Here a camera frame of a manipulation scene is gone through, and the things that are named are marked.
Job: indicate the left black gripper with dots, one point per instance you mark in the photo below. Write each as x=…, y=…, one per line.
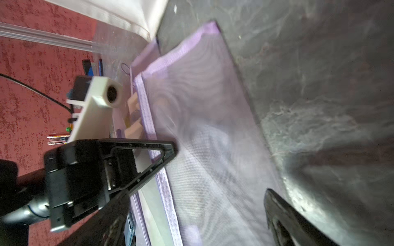
x=84, y=175

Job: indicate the left aluminium corner post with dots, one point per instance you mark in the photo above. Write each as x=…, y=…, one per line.
x=43, y=37

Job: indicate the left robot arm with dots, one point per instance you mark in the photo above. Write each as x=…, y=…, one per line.
x=24, y=200

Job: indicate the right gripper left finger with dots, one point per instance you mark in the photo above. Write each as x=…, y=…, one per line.
x=106, y=227

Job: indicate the blue stapler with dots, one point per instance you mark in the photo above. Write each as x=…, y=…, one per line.
x=93, y=69

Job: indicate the white canvas tote bag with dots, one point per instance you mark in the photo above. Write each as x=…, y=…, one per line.
x=142, y=17

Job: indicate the beige mesh pouch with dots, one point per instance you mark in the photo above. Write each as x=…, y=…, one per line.
x=134, y=126

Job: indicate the coloured pencils bundle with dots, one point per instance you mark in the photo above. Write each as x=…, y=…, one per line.
x=57, y=139

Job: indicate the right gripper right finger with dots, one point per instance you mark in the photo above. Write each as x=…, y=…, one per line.
x=288, y=226

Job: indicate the purple mesh pouch back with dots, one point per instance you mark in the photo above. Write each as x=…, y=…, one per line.
x=148, y=55

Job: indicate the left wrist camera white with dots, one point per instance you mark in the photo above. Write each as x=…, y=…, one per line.
x=95, y=118

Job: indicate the purple mesh pouch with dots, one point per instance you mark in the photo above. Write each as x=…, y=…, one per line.
x=213, y=190
x=148, y=55

